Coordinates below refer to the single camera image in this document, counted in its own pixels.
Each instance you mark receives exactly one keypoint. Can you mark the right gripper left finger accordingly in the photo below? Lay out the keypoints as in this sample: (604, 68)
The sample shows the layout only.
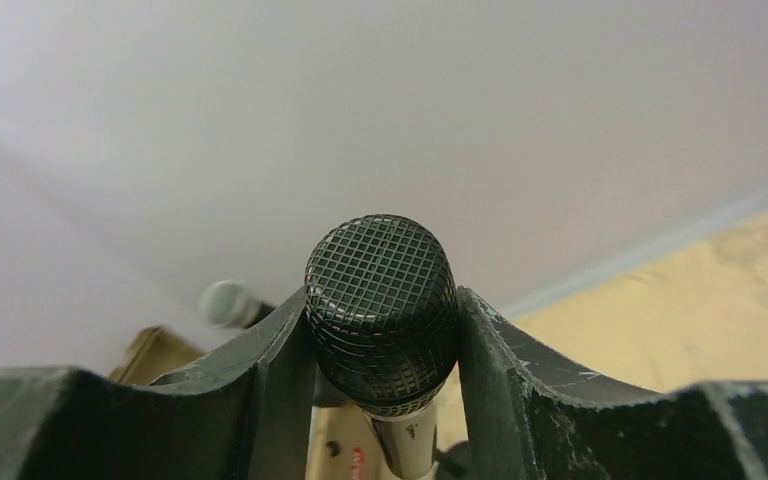
(242, 411)

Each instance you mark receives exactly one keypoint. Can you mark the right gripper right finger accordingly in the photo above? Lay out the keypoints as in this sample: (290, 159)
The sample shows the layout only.
(533, 413)

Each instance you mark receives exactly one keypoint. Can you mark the black condenser microphone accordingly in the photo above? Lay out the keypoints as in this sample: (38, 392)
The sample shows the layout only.
(381, 306)

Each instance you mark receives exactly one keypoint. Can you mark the black dynamic microphone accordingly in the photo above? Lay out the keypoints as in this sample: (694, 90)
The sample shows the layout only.
(231, 304)

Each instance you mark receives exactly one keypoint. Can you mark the tan hard case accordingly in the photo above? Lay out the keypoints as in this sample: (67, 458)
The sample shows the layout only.
(341, 444)

